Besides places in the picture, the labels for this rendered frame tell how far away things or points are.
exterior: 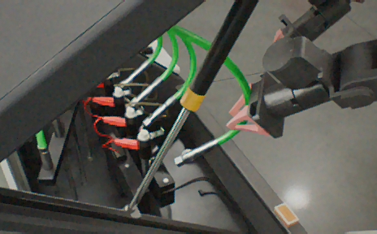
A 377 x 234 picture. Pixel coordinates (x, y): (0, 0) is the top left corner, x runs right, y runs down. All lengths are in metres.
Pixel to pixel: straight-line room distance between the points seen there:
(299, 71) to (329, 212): 1.67
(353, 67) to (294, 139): 1.94
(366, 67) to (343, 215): 1.68
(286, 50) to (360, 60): 0.10
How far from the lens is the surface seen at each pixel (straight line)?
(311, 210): 2.21
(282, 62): 0.59
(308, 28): 0.88
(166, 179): 0.94
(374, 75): 0.59
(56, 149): 0.87
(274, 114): 0.69
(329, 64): 0.63
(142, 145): 0.87
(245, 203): 1.06
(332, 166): 2.45
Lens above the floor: 1.71
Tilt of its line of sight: 42 degrees down
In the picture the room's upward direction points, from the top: 2 degrees clockwise
